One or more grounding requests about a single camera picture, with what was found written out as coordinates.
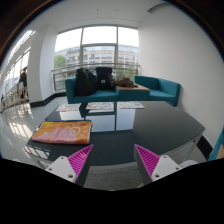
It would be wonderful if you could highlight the teal sofa right section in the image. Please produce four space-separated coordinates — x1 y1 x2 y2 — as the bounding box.
116 75 181 107

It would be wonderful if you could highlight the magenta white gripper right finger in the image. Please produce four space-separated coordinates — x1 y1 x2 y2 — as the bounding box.
134 144 181 185

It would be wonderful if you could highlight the teal chair at right edge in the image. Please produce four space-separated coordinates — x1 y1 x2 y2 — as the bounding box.
209 127 224 161

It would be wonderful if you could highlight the teal sofa left section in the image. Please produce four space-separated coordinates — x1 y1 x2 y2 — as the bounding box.
65 77 118 104

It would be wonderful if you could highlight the black backpack left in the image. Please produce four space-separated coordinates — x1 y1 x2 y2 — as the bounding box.
75 68 97 96

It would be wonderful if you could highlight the middle magazine on table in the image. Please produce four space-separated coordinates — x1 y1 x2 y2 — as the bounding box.
86 102 114 110

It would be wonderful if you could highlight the orange pink folded towel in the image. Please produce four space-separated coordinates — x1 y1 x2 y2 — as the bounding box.
32 121 92 144

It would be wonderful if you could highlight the wooden side table top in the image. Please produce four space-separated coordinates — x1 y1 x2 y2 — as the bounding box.
116 84 150 91

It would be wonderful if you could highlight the right magazine on table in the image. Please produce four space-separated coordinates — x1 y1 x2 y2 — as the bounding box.
118 101 145 109

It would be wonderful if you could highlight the magazine on table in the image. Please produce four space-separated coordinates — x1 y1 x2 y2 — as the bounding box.
56 103 81 112
118 101 145 109
86 102 114 110

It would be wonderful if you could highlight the person standing at window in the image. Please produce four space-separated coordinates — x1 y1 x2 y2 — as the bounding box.
18 67 28 99

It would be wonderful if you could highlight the black backpack with label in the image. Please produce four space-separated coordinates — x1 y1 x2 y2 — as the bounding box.
95 67 114 90

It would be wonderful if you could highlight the brown bag on table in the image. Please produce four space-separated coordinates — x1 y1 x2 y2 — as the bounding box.
116 77 136 88

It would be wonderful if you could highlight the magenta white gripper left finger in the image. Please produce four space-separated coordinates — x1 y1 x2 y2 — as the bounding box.
46 145 93 183

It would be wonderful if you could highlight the teal sofa section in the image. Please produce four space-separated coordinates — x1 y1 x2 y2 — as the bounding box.
65 77 118 104
116 75 181 107

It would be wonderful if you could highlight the left magazine on table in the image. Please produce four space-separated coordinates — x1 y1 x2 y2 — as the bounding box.
56 103 81 112

